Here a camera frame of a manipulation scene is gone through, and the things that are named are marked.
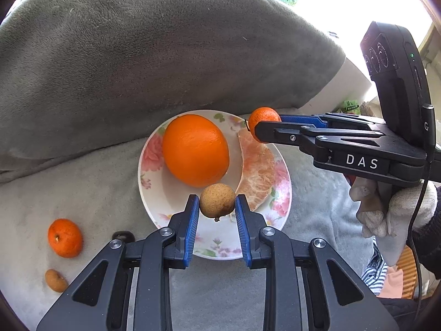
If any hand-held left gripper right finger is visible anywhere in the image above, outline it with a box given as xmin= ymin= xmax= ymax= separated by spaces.
xmin=234 ymin=194 xmax=400 ymax=331

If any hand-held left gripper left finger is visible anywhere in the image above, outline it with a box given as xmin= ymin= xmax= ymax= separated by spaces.
xmin=36 ymin=194 xmax=200 ymax=331

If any pink cloth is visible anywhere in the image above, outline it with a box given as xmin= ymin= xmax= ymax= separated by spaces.
xmin=379 ymin=265 xmax=405 ymax=299

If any peeled pomelo segment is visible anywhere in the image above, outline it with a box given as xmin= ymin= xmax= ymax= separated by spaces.
xmin=235 ymin=127 xmax=276 ymax=213

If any green snack packet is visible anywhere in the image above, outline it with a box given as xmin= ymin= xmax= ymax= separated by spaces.
xmin=341 ymin=99 xmax=362 ymax=115

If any dark clothing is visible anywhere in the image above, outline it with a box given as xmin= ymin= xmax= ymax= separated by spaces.
xmin=375 ymin=295 xmax=441 ymax=331

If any brown longan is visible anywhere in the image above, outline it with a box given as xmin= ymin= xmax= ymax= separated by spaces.
xmin=199 ymin=184 xmax=237 ymax=222
xmin=44 ymin=269 xmax=69 ymax=293

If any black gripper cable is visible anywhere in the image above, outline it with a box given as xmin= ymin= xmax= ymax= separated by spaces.
xmin=412 ymin=103 xmax=436 ymax=318

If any large orange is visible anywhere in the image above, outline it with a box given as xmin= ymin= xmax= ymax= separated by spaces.
xmin=162 ymin=114 xmax=230 ymax=188

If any rolled dark grey blanket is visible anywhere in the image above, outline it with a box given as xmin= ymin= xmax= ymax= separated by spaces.
xmin=0 ymin=0 xmax=347 ymax=183

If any light grey fleece blanket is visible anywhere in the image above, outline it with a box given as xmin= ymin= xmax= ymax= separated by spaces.
xmin=0 ymin=110 xmax=380 ymax=331

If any striped blue white clothing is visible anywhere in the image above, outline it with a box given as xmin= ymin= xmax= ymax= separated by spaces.
xmin=360 ymin=248 xmax=388 ymax=295

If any white lace cloth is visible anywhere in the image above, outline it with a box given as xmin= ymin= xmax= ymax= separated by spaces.
xmin=360 ymin=98 xmax=380 ymax=117

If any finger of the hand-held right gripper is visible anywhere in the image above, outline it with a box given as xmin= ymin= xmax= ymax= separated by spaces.
xmin=254 ymin=120 xmax=384 ymax=150
xmin=278 ymin=112 xmax=386 ymax=129

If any white floral plate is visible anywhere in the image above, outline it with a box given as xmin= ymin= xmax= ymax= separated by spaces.
xmin=138 ymin=110 xmax=293 ymax=261

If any person's right hand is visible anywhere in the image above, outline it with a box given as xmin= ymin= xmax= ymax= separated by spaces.
xmin=349 ymin=177 xmax=438 ymax=268

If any small tangerine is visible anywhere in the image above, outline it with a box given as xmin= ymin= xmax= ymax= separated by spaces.
xmin=247 ymin=107 xmax=282 ymax=143
xmin=47 ymin=218 xmax=84 ymax=259

